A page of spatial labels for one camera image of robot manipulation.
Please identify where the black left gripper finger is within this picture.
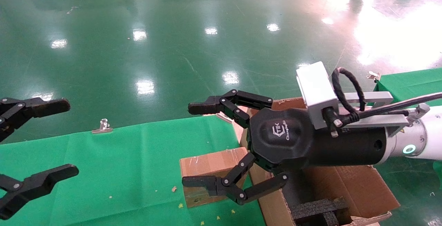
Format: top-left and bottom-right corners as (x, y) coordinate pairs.
(0, 164), (79, 219)
(0, 97), (71, 142)

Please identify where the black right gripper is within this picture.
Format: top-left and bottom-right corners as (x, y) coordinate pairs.
(182, 89), (388, 205)

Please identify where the small brown cardboard box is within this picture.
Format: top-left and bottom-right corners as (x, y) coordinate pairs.
(180, 147), (249, 208)

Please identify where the large open cardboard carton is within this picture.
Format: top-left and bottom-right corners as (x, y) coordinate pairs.
(231, 97), (401, 226)

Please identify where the large green tablecloth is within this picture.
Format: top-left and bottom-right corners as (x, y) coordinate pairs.
(0, 116), (266, 226)

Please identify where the black foam insert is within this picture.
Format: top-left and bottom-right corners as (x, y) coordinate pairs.
(292, 198), (349, 226)

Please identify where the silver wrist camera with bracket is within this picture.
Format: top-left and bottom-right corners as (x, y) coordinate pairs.
(296, 61), (430, 138)

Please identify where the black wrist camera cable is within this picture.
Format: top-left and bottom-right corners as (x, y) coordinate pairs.
(323, 67), (442, 130)

